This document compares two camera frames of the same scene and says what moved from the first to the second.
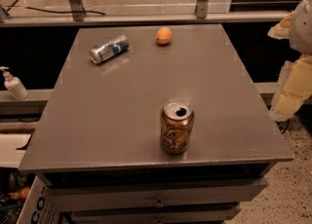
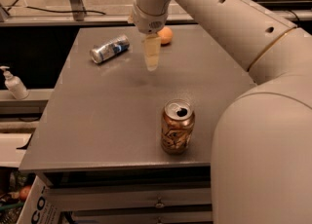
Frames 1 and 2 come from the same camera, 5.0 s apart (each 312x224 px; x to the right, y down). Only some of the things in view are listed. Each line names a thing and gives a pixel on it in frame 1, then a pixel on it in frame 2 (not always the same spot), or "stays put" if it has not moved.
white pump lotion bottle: [14, 85] stays put
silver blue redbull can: [109, 50] stays put
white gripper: [302, 28] to [146, 20]
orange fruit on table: [164, 35] stays put
